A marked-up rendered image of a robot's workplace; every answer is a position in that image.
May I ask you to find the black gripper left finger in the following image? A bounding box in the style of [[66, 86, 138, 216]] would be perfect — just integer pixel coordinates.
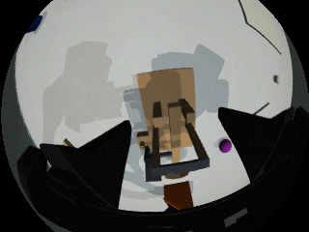
[[39, 120, 132, 209]]

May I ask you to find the purple ball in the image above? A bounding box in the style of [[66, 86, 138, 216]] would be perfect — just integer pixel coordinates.
[[219, 139, 232, 154]]

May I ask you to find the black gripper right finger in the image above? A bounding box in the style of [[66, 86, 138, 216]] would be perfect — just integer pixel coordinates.
[[217, 105, 295, 183]]

